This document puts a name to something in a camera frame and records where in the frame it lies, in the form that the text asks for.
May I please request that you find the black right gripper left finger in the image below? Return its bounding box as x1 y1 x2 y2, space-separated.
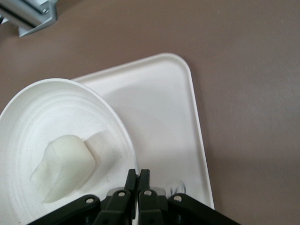
27 168 138 225

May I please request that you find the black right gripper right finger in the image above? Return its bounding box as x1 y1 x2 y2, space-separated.
137 168 242 225

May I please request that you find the white round plate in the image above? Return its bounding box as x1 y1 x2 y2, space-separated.
0 78 141 225

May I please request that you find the white steamed bun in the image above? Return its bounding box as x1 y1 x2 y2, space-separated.
30 134 97 204

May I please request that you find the white rectangular tray bear print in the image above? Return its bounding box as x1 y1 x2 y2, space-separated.
72 52 216 225

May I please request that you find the aluminium frame bracket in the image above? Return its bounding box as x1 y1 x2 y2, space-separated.
0 0 58 38

